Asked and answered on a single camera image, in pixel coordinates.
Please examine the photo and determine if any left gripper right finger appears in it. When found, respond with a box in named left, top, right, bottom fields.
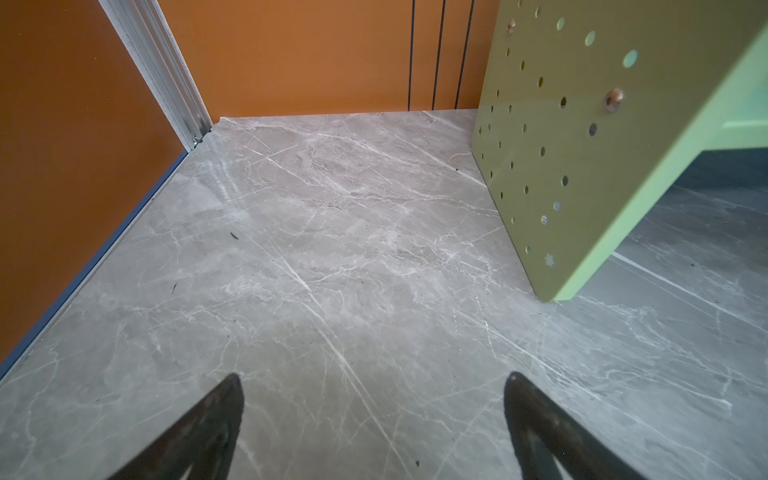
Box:
left=503, top=371, right=643, bottom=479

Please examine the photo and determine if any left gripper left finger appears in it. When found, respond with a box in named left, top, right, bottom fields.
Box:
left=111, top=373, right=244, bottom=479

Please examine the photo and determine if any green metal two-tier shelf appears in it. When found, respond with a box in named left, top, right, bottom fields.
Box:
left=471, top=1, right=767, bottom=301

